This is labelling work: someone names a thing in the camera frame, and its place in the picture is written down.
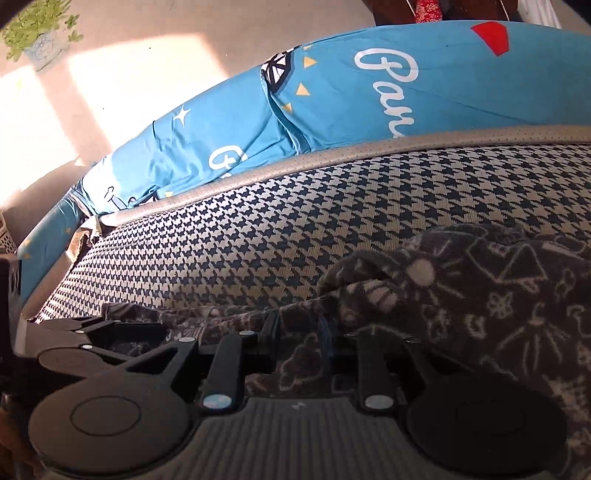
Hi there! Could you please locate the lavender wall sticker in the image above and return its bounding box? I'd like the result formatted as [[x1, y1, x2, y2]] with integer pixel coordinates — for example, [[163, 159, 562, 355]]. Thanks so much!
[[1, 0, 84, 72]]

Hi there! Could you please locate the dark wooden chair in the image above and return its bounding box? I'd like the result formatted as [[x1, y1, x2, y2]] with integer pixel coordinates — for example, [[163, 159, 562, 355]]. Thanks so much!
[[439, 0, 522, 22], [363, 0, 417, 26]]

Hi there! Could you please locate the grey patterned fleece garment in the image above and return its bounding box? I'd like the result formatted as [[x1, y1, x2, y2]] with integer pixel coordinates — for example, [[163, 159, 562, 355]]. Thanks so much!
[[101, 223, 591, 480]]

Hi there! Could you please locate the red floral cloth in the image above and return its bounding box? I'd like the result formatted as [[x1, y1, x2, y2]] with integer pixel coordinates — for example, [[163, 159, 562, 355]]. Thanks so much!
[[415, 0, 443, 24]]

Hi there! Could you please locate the blue cartoon print pillow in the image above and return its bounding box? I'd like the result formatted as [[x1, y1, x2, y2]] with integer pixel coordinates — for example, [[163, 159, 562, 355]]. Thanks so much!
[[18, 21, 590, 298]]

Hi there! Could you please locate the white laundry basket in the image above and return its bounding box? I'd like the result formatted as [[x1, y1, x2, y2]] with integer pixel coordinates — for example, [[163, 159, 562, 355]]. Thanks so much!
[[0, 213, 17, 254]]

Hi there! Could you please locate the white tablecloth table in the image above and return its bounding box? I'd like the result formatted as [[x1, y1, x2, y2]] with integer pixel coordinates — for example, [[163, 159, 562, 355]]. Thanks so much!
[[517, 0, 562, 29]]

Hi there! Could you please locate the houndstooth sofa cushion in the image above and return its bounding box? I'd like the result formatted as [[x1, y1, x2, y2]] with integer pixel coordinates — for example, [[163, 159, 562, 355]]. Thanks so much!
[[23, 126, 590, 320]]

